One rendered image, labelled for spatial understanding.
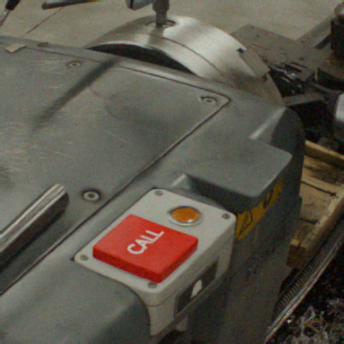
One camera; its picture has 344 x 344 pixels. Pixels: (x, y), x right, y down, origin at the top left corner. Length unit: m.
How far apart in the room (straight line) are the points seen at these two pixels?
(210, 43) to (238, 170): 0.34
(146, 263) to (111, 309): 0.06
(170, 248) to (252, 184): 0.14
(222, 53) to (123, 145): 0.32
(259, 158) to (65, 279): 0.26
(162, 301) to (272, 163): 0.22
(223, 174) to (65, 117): 0.17
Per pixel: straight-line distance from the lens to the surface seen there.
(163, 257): 0.81
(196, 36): 1.27
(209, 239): 0.86
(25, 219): 0.83
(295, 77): 1.51
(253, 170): 0.95
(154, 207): 0.89
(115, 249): 0.82
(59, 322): 0.75
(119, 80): 1.09
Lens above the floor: 1.73
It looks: 30 degrees down
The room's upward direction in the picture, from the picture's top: 5 degrees clockwise
